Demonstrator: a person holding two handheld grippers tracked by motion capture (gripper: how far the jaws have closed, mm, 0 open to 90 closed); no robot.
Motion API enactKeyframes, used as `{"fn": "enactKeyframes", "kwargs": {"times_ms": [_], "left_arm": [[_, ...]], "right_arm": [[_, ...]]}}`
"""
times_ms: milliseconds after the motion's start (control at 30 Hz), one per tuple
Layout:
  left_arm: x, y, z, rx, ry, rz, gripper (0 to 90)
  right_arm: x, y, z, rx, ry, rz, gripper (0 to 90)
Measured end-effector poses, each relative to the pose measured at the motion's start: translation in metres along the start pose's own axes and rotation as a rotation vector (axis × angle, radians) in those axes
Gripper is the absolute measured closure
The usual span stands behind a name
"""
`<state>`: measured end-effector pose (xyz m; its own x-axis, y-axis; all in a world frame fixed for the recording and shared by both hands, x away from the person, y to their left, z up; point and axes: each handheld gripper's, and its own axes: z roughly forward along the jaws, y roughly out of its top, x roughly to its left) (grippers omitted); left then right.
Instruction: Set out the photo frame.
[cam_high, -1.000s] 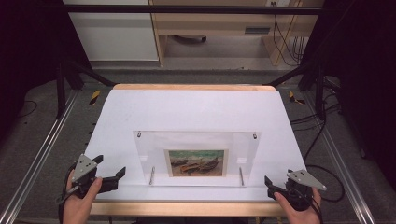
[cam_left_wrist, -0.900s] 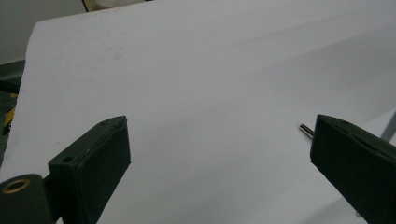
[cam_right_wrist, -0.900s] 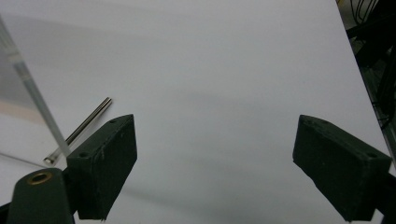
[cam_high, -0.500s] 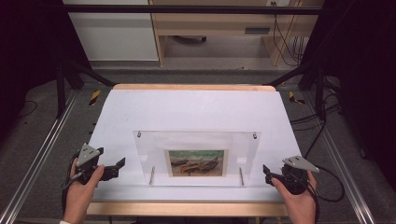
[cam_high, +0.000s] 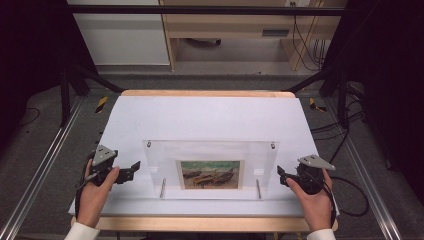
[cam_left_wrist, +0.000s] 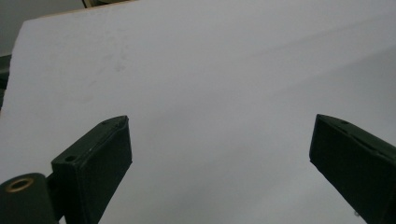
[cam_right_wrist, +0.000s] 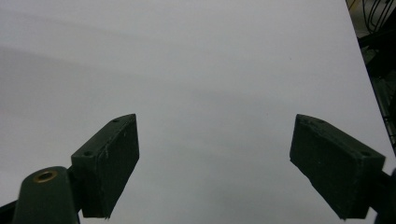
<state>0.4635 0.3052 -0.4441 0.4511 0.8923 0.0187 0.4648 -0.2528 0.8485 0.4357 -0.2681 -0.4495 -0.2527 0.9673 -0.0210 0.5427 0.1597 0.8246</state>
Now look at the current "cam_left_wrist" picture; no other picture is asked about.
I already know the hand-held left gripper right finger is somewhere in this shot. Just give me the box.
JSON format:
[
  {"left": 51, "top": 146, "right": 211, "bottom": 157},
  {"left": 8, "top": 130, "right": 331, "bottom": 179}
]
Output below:
[{"left": 308, "top": 113, "right": 396, "bottom": 224}]

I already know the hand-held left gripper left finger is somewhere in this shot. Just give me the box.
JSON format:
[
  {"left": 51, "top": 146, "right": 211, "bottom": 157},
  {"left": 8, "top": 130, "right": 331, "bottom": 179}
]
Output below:
[{"left": 50, "top": 115, "right": 134, "bottom": 224}]

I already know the white foam board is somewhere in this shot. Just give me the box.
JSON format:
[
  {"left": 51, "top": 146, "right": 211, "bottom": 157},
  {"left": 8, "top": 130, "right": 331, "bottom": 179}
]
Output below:
[{"left": 0, "top": 0, "right": 396, "bottom": 224}]

